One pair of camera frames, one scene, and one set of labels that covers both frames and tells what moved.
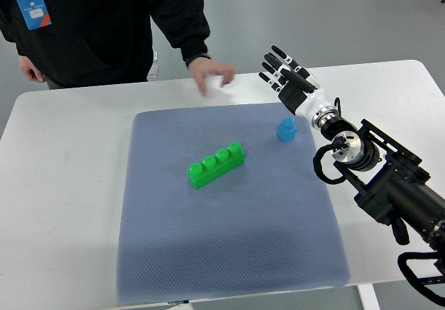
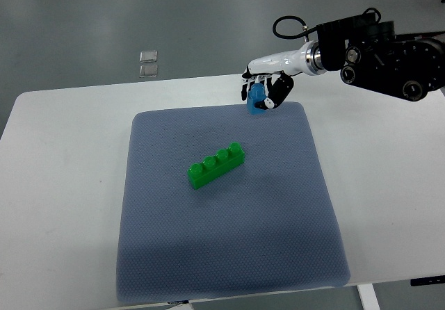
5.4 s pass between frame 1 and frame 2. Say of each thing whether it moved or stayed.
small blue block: moved
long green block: stayed
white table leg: stayed
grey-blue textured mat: stayed
